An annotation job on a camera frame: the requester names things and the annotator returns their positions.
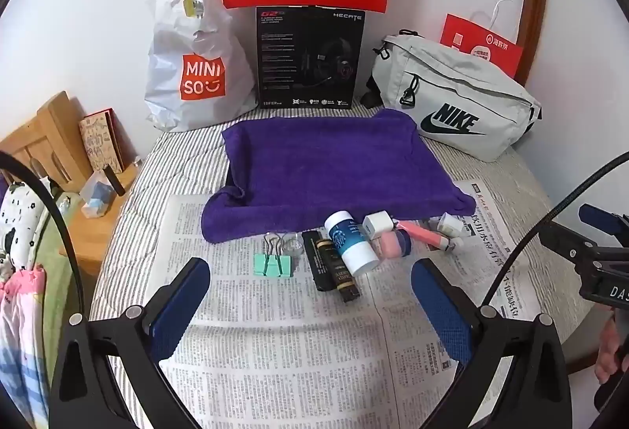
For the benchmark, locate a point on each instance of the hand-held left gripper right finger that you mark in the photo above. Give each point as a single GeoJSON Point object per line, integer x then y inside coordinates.
{"type": "Point", "coordinates": [442, 311]}

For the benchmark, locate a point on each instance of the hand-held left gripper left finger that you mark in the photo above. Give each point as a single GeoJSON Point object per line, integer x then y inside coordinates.
{"type": "Point", "coordinates": [177, 306]}

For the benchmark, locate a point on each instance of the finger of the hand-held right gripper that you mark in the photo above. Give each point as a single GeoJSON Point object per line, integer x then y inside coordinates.
{"type": "Point", "coordinates": [565, 240]}
{"type": "Point", "coordinates": [597, 215]}

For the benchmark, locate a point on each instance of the pink and white tube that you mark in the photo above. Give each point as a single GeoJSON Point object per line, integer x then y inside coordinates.
{"type": "Point", "coordinates": [422, 234]}

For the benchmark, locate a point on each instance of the pink jar with blue lid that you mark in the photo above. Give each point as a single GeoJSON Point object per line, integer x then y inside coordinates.
{"type": "Point", "coordinates": [390, 246]}

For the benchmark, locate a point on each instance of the small white bottle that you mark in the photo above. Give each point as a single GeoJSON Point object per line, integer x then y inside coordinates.
{"type": "Point", "coordinates": [449, 223]}

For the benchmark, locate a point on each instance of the green binder clip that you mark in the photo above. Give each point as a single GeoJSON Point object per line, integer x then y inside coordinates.
{"type": "Point", "coordinates": [272, 264]}

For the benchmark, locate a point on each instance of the white charger plug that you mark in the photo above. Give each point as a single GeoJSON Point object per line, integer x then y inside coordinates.
{"type": "Point", "coordinates": [376, 225]}

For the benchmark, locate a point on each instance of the black and gold bottle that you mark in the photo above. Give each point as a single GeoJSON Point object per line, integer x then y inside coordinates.
{"type": "Point", "coordinates": [340, 274]}

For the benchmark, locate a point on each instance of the white and blue bottle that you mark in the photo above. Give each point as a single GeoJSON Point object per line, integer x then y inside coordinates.
{"type": "Point", "coordinates": [351, 242]}

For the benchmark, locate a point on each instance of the clear plastic cap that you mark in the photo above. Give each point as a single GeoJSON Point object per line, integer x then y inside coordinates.
{"type": "Point", "coordinates": [293, 243]}

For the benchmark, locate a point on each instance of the black rectangular box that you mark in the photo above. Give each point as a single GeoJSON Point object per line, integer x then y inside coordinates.
{"type": "Point", "coordinates": [314, 274]}

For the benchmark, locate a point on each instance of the person's right forearm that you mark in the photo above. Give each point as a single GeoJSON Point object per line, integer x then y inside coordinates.
{"type": "Point", "coordinates": [612, 394]}

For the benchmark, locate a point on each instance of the person's right hand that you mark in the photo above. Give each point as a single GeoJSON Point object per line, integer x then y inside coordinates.
{"type": "Point", "coordinates": [609, 350]}

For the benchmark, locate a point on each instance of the wooden nightstand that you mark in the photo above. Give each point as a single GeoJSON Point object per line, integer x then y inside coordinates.
{"type": "Point", "coordinates": [98, 242]}

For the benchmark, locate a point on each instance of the green blanket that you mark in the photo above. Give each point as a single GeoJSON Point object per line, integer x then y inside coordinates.
{"type": "Point", "coordinates": [56, 291]}

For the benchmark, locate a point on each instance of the newspaper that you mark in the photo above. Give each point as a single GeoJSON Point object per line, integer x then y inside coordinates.
{"type": "Point", "coordinates": [295, 335]}

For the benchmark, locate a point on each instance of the clear plastic box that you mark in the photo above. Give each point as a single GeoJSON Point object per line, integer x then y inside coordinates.
{"type": "Point", "coordinates": [96, 198]}

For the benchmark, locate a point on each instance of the black rectangular device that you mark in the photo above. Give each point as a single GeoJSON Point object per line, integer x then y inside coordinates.
{"type": "Point", "coordinates": [114, 181]}

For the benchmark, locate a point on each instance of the pink blanket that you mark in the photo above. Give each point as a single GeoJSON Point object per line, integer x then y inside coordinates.
{"type": "Point", "coordinates": [19, 335]}

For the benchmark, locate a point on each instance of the patterned notebook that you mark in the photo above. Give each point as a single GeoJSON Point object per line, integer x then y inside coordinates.
{"type": "Point", "coordinates": [98, 144]}

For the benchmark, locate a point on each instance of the white spotted cloth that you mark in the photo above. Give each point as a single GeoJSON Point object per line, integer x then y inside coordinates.
{"type": "Point", "coordinates": [19, 217]}

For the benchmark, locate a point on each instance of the purple towel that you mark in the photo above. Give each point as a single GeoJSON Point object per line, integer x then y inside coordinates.
{"type": "Point", "coordinates": [334, 163]}

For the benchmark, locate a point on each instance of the grey waist bag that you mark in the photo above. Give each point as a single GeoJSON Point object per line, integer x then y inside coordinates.
{"type": "Point", "coordinates": [467, 80]}

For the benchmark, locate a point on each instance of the red paper bag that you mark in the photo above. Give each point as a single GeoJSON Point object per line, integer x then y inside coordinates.
{"type": "Point", "coordinates": [491, 45]}

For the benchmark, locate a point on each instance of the white plastic shopping bag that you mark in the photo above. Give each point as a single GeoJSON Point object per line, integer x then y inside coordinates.
{"type": "Point", "coordinates": [196, 40]}

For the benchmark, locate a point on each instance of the black headset box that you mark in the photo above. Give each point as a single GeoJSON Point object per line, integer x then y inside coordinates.
{"type": "Point", "coordinates": [295, 60]}

